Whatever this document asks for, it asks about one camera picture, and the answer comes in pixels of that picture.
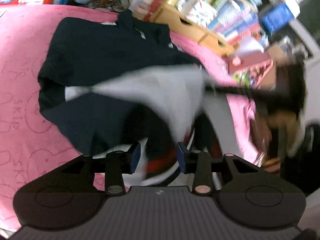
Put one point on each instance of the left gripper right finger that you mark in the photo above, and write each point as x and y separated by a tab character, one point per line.
202	165

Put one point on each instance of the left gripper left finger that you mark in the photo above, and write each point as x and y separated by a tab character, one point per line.
114	165

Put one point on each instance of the navy white zip jacket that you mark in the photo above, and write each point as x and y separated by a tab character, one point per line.
106	86

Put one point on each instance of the person's right hand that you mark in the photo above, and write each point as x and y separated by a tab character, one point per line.
269	127

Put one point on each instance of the pink wooden toy shelf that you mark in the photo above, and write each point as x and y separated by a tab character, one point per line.
249	70

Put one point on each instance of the pink bunny print towel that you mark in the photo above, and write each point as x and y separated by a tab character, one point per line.
30	145

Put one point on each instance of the row of slanted books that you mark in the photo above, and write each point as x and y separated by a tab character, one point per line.
233	20

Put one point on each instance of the wooden drawer organizer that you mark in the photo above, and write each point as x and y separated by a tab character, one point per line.
167	14

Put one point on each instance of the black miniature bicycle model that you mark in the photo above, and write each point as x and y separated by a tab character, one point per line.
117	6

